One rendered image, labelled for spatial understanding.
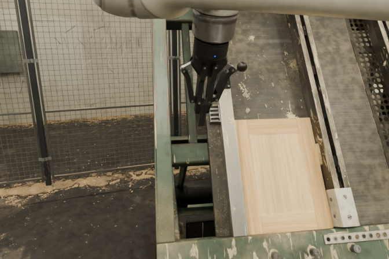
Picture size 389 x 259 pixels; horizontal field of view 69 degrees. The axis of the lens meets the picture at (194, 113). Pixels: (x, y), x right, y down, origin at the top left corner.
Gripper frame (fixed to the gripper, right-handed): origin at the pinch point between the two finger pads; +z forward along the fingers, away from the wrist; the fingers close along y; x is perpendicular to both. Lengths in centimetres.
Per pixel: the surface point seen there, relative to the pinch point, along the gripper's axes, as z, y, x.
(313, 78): 9, -54, -29
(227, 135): 24.9, -16.6, -16.8
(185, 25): 4, -9, -70
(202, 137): 103, -35, -98
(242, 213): 39.2, -17.1, 6.4
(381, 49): 2, -91, -40
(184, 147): 33.2, -1.7, -20.5
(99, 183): 213, 55, -152
